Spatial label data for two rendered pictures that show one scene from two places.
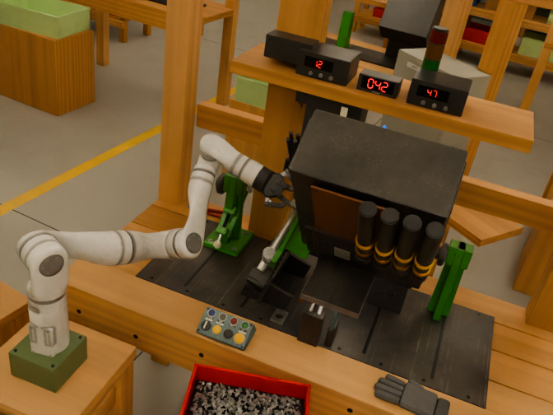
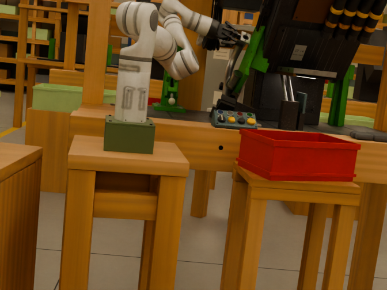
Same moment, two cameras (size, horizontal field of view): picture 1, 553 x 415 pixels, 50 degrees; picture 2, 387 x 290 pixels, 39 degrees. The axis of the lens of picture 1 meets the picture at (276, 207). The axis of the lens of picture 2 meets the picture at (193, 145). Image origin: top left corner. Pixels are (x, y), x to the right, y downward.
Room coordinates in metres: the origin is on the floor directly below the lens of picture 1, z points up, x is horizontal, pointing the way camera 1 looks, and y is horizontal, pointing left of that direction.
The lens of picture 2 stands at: (-0.39, 1.02, 1.13)
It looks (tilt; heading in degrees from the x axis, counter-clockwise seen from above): 9 degrees down; 335
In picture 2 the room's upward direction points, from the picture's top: 6 degrees clockwise
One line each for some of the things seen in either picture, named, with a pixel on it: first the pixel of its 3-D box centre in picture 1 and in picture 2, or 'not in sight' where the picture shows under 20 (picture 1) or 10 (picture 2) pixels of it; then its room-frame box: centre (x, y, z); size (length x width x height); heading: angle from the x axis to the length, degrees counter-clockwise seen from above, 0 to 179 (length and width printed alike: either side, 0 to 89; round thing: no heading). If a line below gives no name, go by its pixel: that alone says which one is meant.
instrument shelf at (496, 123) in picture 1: (380, 91); not in sight; (1.76, -0.25, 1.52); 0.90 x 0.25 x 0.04; 74
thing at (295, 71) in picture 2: (347, 268); (296, 72); (1.39, -0.23, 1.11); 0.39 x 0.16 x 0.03; 164
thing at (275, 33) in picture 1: (291, 48); not in sight; (1.80, 0.04, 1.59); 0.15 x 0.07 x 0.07; 74
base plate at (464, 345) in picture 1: (318, 299); (262, 123); (1.51, -0.18, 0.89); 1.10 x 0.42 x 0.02; 74
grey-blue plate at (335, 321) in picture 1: (335, 319); (299, 111); (1.33, -0.22, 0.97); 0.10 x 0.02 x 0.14; 164
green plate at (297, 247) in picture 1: (304, 229); (258, 53); (1.47, -0.09, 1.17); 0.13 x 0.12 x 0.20; 74
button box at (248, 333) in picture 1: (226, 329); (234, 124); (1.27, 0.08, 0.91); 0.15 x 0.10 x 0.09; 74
